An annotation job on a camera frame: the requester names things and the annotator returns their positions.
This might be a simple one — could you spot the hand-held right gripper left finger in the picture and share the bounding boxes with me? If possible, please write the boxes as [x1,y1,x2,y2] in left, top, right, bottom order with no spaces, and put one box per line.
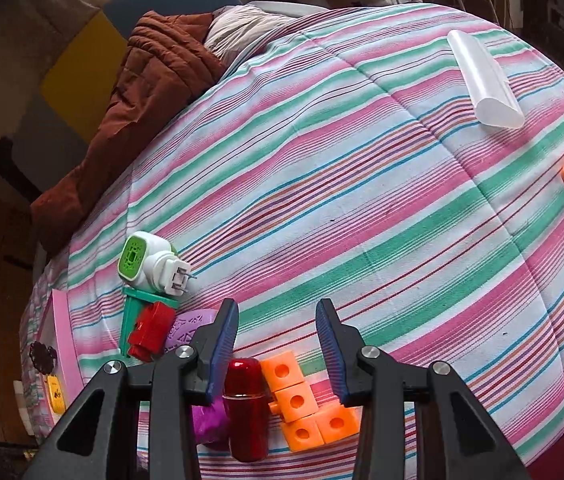
[22,299,240,480]

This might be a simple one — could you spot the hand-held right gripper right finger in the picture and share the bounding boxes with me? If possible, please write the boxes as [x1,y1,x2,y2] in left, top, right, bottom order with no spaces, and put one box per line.
[315,299,532,480]

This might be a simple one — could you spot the purple round disc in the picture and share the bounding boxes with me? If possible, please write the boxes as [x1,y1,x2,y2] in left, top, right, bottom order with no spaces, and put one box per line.
[164,310,217,356]

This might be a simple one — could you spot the red toy block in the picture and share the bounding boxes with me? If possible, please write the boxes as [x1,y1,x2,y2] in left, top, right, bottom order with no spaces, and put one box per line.
[127,302,177,362]

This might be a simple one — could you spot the green plastic piece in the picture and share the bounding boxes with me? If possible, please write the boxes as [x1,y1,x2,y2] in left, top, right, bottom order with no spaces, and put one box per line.
[118,285,180,358]

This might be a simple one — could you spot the white green plug-in device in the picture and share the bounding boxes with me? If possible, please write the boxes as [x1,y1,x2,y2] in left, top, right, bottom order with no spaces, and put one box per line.
[118,231,197,297]

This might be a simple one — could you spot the pink box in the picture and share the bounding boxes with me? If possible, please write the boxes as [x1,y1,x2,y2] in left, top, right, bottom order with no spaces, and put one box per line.
[27,290,85,416]

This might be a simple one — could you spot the orange linked cubes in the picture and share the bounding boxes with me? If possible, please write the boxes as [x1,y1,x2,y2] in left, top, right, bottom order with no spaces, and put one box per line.
[260,351,361,453]

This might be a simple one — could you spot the red capsule bottle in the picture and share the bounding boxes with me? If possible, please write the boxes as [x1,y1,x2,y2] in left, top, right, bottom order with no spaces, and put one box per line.
[223,357,270,462]

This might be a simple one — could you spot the magenta plastic toy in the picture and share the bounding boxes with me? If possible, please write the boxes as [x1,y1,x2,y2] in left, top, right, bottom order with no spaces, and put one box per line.
[191,395,230,448]

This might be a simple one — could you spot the yellow tag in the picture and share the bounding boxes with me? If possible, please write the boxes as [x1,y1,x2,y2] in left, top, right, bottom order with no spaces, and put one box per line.
[47,375,68,413]

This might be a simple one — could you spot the striped bedsheet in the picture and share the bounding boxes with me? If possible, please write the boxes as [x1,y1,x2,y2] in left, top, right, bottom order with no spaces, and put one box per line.
[19,2,564,480]

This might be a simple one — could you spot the dark round item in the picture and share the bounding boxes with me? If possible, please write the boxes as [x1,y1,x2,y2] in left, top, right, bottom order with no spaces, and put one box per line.
[29,342,58,373]

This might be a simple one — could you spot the black mesh basket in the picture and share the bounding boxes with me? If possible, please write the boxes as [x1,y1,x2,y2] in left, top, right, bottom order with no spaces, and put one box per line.
[0,440,38,480]

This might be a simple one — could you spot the brown quilt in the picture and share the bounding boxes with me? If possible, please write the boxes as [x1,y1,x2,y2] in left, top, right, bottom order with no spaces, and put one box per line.
[30,11,227,256]

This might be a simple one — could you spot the translucent white case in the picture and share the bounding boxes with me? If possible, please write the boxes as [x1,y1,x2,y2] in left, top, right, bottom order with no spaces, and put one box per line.
[448,30,526,130]

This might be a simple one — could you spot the colour-block padded headboard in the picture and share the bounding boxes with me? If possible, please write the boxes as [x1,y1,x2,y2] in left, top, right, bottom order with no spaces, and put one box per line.
[12,0,243,196]

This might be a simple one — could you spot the beige pillow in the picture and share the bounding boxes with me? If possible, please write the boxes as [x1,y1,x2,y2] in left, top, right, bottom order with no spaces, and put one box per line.
[205,4,297,58]

